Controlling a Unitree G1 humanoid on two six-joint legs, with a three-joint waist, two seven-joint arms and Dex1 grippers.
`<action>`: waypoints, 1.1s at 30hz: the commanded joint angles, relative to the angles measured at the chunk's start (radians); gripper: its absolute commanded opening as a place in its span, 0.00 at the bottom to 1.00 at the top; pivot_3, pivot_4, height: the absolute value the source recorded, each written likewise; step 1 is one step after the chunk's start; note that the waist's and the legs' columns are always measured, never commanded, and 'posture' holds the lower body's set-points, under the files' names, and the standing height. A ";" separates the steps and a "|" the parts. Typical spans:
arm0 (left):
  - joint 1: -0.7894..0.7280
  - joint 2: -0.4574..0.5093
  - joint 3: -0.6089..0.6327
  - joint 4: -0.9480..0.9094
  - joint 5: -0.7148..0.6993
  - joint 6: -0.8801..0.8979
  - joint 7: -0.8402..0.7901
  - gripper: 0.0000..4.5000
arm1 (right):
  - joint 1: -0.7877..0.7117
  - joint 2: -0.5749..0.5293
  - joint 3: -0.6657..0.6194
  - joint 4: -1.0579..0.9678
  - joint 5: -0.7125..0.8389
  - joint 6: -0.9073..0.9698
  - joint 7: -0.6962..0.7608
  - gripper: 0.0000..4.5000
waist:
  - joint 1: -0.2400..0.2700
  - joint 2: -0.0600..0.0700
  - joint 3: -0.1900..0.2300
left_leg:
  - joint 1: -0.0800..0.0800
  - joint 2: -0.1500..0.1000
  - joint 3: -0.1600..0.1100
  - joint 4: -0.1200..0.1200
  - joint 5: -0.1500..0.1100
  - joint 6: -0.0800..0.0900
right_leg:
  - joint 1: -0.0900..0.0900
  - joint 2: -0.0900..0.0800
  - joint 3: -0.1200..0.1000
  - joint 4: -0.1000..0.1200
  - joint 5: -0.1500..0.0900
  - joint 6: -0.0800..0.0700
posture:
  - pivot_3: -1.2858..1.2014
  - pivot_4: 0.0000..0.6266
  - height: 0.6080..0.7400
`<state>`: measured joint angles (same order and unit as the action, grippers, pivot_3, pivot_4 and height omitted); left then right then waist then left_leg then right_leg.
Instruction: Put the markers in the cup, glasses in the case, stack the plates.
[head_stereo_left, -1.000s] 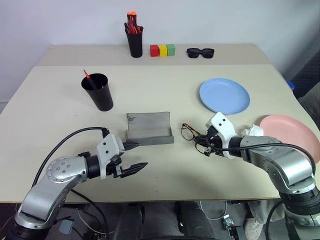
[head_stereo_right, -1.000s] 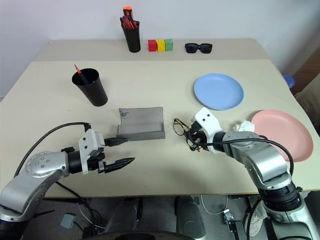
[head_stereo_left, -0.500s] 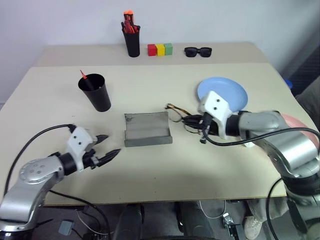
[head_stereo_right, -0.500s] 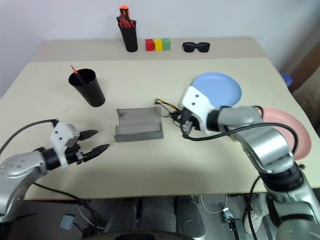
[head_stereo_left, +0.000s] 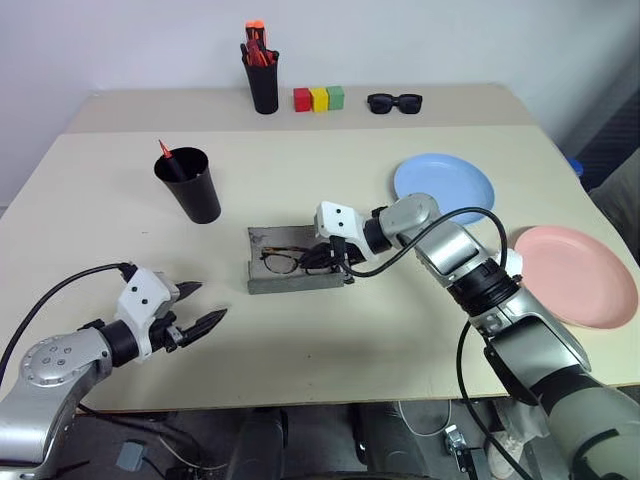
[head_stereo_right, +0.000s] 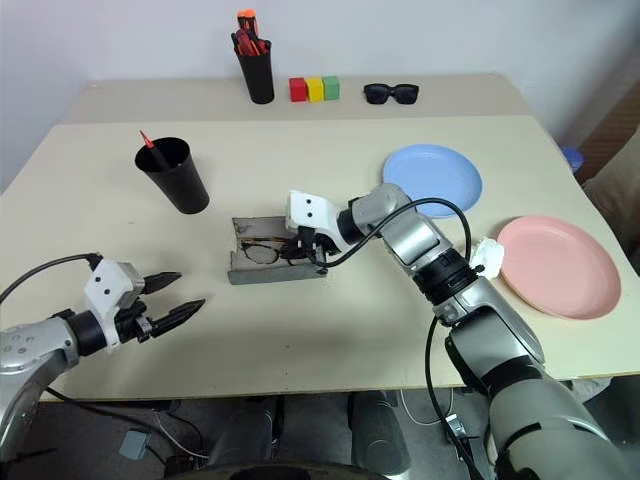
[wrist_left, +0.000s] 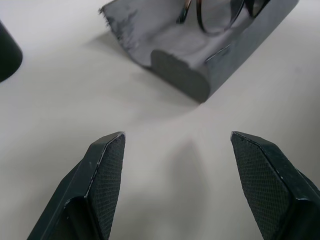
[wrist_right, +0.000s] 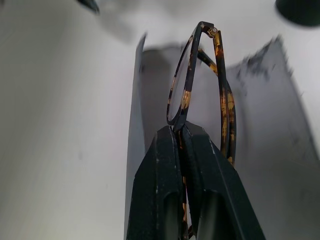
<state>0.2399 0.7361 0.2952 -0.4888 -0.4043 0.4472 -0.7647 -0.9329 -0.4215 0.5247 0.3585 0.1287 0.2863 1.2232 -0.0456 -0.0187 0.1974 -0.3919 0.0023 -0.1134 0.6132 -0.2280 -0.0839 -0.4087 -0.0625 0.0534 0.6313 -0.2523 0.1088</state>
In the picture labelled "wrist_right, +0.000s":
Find grey glasses case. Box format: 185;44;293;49
126;33;320;240

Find dark green cup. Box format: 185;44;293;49
274;0;320;27

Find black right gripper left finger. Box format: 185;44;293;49
125;125;189;240

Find black marker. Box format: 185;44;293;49
76;0;101;15

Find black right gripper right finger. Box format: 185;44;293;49
178;121;267;240

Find tortoiseshell glasses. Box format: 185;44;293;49
166;21;237;240

